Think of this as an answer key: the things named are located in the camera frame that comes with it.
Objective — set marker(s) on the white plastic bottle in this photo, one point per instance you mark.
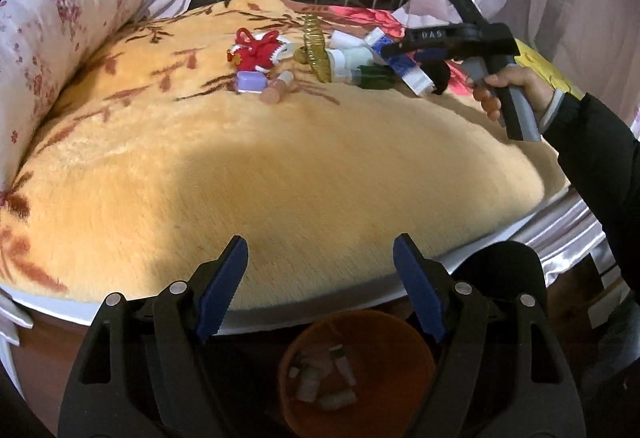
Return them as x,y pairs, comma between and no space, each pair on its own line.
355,60

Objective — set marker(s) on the red knitted plush toy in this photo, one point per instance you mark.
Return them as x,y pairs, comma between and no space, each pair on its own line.
257,50

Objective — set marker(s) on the wooden bed frame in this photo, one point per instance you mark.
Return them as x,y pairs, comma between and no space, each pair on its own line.
45,358

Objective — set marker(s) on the silver satin bed skirt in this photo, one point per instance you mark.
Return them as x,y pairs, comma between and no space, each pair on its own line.
565,238

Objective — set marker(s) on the person's right forearm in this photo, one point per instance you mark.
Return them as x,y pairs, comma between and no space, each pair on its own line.
595,158

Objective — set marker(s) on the long blue white box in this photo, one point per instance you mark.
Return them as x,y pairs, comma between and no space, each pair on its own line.
415,78

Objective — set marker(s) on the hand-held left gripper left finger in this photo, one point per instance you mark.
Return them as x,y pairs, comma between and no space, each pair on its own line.
225,288

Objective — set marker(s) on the white tube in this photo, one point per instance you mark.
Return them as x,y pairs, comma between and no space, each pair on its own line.
345,39

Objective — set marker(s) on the pink floral pillow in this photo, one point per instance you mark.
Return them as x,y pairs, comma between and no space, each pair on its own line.
55,28

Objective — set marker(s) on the pile of small white bottles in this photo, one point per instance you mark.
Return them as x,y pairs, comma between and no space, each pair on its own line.
320,383

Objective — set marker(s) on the dark green bottle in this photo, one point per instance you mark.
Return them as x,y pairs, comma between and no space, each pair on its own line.
377,77

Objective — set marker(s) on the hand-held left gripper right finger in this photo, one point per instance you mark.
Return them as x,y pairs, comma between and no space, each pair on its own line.
417,288

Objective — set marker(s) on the small pink bottle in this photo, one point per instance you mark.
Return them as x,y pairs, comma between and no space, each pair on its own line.
279,88

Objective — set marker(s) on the orange plastic bucket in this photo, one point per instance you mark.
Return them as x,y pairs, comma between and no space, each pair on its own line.
380,358

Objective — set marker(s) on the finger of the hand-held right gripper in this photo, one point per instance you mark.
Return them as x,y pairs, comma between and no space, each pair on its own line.
430,37
400,51

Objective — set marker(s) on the yellow plush floral blanket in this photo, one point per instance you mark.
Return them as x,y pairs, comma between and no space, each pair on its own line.
280,168

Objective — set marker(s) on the small blue white box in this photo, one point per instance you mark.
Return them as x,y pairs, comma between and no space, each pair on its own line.
375,38

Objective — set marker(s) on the small purple jar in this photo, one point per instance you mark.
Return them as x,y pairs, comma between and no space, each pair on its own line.
250,82

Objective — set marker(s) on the gold ribbed plastic bottle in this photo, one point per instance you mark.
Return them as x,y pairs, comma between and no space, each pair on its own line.
315,43

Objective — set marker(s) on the person's right hand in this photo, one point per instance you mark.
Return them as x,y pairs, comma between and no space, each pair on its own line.
530,83

